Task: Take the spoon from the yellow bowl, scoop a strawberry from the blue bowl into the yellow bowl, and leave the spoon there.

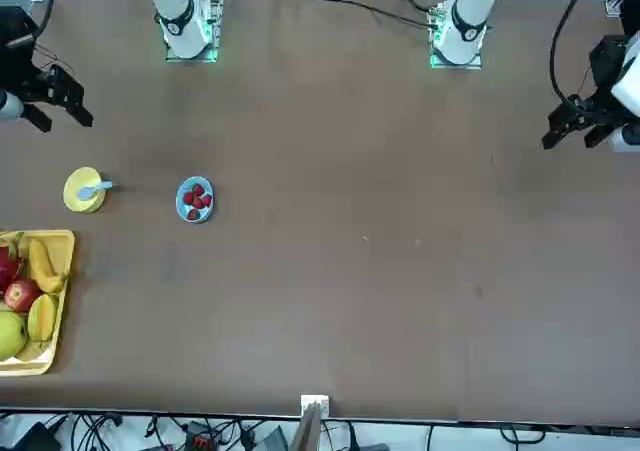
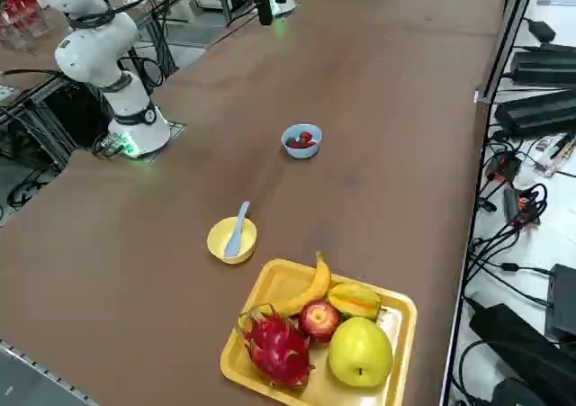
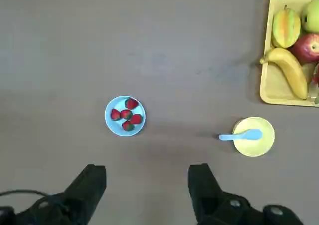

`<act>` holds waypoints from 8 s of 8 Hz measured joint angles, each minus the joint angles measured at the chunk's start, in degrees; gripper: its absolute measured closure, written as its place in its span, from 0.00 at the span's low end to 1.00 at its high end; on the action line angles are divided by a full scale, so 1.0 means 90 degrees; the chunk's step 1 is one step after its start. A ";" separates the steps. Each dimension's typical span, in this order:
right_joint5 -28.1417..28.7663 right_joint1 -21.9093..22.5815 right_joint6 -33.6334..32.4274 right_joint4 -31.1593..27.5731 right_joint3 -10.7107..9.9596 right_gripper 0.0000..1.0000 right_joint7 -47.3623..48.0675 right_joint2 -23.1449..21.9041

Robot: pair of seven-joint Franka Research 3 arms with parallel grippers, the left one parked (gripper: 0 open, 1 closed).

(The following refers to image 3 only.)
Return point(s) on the yellow green starfruit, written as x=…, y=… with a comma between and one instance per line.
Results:
x=285, y=28

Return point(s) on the small yellow bowl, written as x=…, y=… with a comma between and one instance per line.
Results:
x=251, y=149

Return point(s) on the yellow banana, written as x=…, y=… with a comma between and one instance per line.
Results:
x=291, y=70

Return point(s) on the green apple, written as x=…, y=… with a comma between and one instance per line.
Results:
x=312, y=15

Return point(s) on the red apple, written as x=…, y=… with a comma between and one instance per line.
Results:
x=306, y=49

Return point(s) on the light blue plastic spoon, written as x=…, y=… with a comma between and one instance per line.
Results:
x=249, y=134

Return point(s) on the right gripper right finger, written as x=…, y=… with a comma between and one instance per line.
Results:
x=204, y=192

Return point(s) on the small blue bowl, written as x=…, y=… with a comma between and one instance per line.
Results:
x=112, y=127

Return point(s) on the yellow plastic tray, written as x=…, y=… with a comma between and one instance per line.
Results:
x=274, y=85

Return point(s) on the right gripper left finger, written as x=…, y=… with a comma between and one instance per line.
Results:
x=82, y=190

